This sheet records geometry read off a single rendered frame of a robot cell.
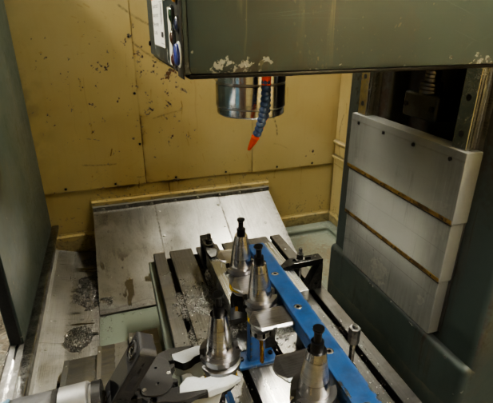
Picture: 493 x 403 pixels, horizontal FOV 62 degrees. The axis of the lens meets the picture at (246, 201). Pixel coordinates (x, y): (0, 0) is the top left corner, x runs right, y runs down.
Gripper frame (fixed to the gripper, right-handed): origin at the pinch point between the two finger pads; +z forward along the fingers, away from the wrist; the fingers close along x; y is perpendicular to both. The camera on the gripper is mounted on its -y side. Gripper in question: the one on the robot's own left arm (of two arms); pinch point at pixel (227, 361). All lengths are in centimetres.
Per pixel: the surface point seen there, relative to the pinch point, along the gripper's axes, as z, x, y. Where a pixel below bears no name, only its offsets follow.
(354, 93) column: 66, -76, -24
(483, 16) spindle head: 50, -12, -48
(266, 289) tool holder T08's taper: 10.0, -9.3, -4.8
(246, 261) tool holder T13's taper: 9.8, -20.2, -3.9
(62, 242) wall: -44, -144, 49
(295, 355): 9.7, 3.9, -1.8
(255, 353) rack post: 13.3, -25.8, 26.8
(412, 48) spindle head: 36, -12, -44
